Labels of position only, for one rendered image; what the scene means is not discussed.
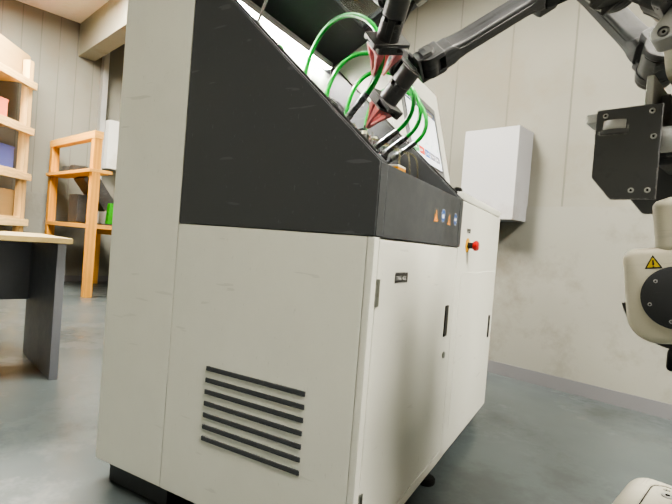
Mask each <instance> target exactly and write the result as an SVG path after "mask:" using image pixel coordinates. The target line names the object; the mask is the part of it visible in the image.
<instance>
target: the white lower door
mask: <svg viewBox="0 0 672 504"><path fill-rule="evenodd" d="M456 258H457V248H451V247H443V246H434V245H425V244H416V243H408V242H399V241H390V240H382V239H379V251H378V263H377V275H376V287H375V300H374V312H373V324H372V336H371V349H370V361H369V373H368V386H367V398H366V410H365V422H364V435H363V447H362V459H361V471H360V484H359V496H358V504H395V503H396V502H397V501H398V500H399V499H400V497H401V496H402V495H403V494H404V493H405V491H406V490H407V489H408V488H409V487H410V485H411V484H412V483H413V482H414V481H415V479H416V478H417V477H418V476H419V475H420V473H421V472H422V471H423V470H424V469H425V467H426V466H427V465H428V464H429V463H430V461H431V460H432V459H433V458H434V457H435V455H436V454H437V453H438V452H439V451H440V448H441V436H442V424H443V412H444V400H445V388H446V377H447V365H448V353H449V341H450V329H451V318H452V306H453V294H454V282H455V270H456Z"/></svg>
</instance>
